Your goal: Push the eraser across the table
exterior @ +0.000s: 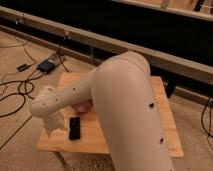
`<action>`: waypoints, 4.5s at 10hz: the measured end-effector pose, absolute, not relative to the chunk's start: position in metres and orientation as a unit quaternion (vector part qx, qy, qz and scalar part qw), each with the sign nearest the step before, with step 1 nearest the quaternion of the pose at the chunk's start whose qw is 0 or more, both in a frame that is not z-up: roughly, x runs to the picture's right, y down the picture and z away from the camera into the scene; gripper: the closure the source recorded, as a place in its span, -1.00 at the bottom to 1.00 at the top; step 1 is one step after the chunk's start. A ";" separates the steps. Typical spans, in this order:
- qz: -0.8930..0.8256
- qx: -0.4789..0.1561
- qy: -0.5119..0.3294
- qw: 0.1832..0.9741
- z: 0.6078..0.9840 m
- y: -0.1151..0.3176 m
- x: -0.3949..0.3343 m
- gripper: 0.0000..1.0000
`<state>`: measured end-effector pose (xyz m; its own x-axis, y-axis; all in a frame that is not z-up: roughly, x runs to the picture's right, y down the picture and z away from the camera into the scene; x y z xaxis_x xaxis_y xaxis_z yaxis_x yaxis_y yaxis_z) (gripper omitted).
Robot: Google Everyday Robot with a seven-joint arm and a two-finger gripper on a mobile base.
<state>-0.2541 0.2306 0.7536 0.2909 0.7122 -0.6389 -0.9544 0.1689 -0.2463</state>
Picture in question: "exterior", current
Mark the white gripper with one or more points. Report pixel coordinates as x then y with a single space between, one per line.
52 122

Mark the black eraser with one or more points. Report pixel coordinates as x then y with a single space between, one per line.
74 125

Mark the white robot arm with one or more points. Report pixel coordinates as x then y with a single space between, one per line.
122 95

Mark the purple bowl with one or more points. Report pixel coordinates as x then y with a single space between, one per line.
83 107

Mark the wooden table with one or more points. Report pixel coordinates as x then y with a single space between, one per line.
92 139

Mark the black power adapter box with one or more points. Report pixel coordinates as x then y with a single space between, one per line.
46 66

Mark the small black device on floor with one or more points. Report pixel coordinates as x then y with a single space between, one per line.
22 67

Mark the long wooden rail beam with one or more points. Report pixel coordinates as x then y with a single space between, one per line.
168 62

